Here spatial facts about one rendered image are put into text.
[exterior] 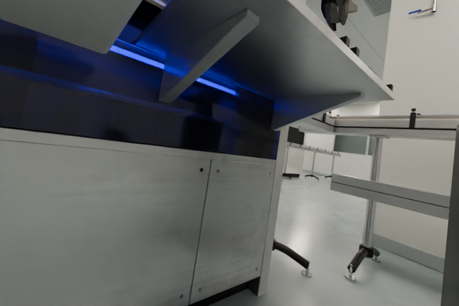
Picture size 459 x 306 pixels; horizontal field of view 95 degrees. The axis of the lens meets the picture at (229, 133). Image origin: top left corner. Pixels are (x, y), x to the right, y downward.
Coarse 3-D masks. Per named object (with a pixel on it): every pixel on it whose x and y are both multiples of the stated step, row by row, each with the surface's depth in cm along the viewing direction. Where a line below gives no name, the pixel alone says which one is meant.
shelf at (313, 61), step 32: (192, 0) 35; (224, 0) 33; (256, 0) 32; (288, 0) 31; (160, 32) 47; (192, 32) 45; (256, 32) 41; (288, 32) 40; (320, 32) 38; (224, 64) 60; (256, 64) 57; (288, 64) 54; (320, 64) 51; (352, 64) 48; (288, 96) 83; (384, 96) 67
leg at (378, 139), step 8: (376, 136) 133; (384, 136) 130; (376, 144) 134; (376, 152) 134; (376, 160) 133; (376, 168) 133; (376, 176) 132; (368, 200) 133; (368, 208) 133; (368, 216) 132; (368, 224) 131; (368, 232) 131; (368, 240) 130
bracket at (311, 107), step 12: (324, 96) 75; (336, 96) 72; (348, 96) 68; (360, 96) 66; (276, 108) 91; (288, 108) 86; (300, 108) 82; (312, 108) 78; (324, 108) 74; (336, 108) 73; (276, 120) 90; (288, 120) 85; (300, 120) 82
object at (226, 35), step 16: (240, 16) 36; (256, 16) 36; (208, 32) 43; (224, 32) 39; (240, 32) 38; (192, 48) 48; (208, 48) 42; (224, 48) 41; (176, 64) 54; (192, 64) 47; (208, 64) 45; (176, 80) 52; (192, 80) 51; (160, 96) 59; (176, 96) 57
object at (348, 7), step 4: (336, 0) 61; (340, 0) 60; (340, 4) 60; (344, 4) 58; (348, 4) 59; (352, 4) 60; (340, 8) 60; (344, 8) 59; (348, 8) 59; (352, 8) 60; (356, 8) 61; (340, 12) 60; (344, 12) 59; (348, 12) 60; (340, 16) 60; (344, 16) 59; (340, 20) 60; (344, 20) 60; (344, 24) 60
